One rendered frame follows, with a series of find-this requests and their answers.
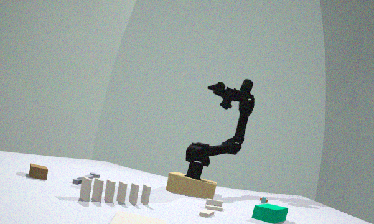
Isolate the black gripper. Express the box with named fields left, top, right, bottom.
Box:
left=208, top=82, right=237, bottom=101

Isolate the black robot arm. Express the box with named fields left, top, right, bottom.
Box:
left=184, top=79, right=255, bottom=180

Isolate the grey flat bar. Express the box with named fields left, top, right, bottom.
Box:
left=72, top=174, right=94, bottom=184

